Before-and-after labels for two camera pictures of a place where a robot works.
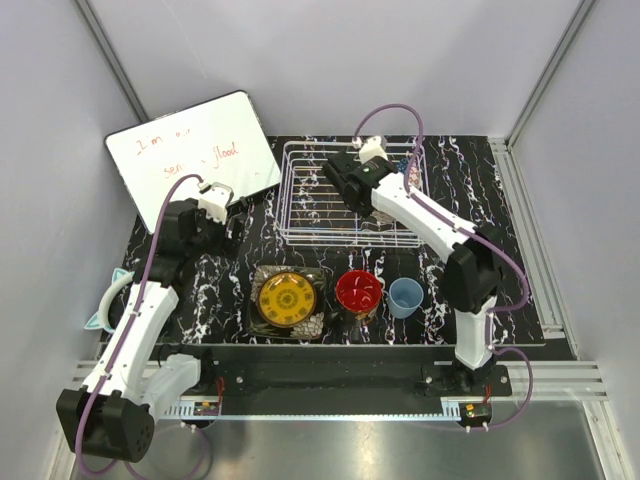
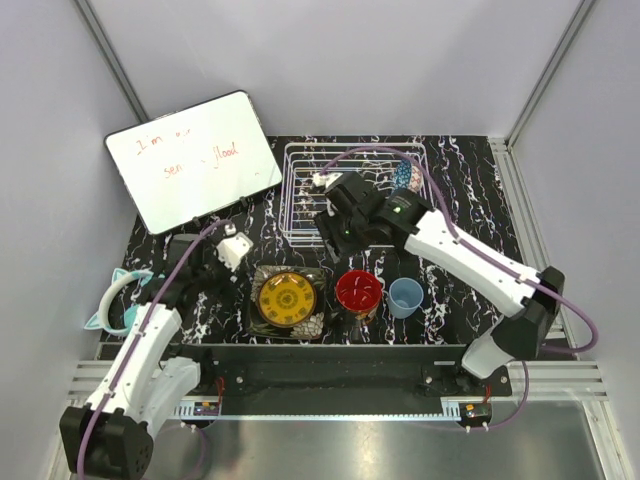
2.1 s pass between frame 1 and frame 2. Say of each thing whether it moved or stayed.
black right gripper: moved
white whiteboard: stayed
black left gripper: moved
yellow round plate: stayed
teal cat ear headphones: stayed
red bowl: stayed
